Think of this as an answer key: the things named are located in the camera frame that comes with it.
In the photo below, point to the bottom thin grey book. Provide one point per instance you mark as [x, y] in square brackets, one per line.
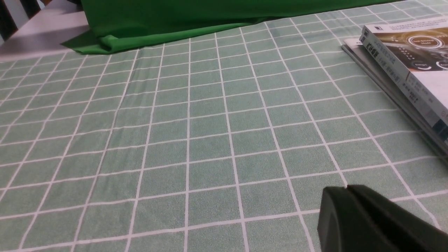
[402, 105]

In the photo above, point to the top white self-driving book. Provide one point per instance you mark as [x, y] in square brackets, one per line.
[414, 52]

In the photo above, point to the green checkered tablecloth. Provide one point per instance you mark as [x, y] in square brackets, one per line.
[222, 142]

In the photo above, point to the green backdrop cloth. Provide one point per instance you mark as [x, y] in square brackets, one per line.
[120, 25]

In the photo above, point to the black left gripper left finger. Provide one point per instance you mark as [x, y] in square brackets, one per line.
[344, 226]

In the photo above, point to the middle white book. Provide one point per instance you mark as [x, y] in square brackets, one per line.
[420, 115]

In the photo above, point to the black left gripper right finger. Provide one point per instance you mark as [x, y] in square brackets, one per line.
[403, 229]

